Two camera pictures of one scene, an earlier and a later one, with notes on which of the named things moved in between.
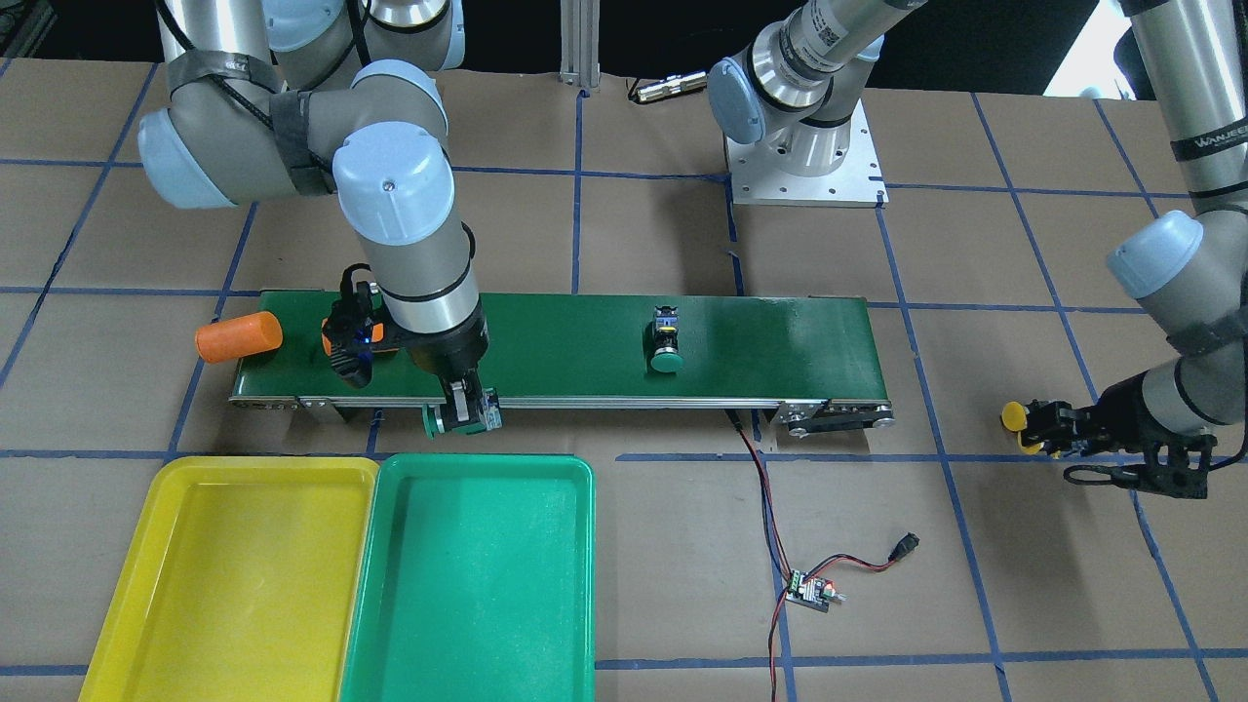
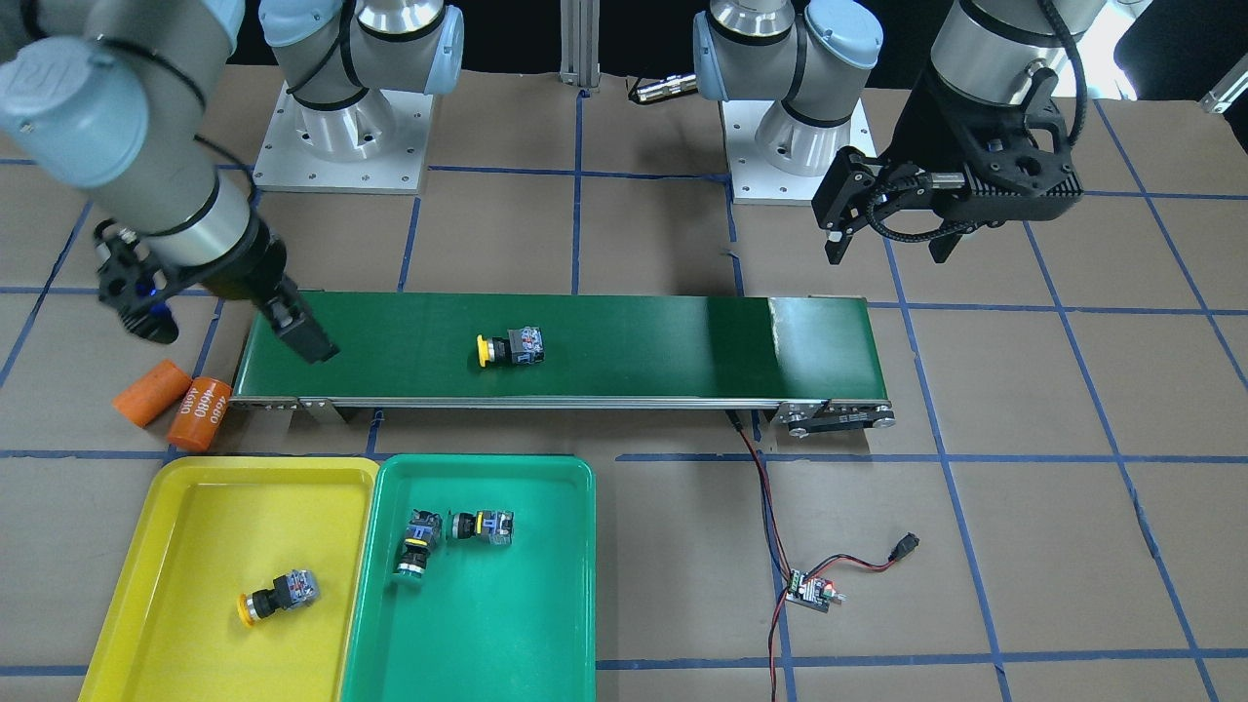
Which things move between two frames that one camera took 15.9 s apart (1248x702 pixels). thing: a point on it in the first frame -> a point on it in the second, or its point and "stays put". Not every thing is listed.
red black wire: (906, 547) stays put
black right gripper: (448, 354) -> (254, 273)
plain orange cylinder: (239, 337) -> (149, 391)
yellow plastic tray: (243, 585) stays put
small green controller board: (811, 592) stays put
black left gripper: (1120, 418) -> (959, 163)
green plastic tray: (475, 580) stays put
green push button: (666, 358) -> (497, 526)
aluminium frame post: (579, 57) stays put
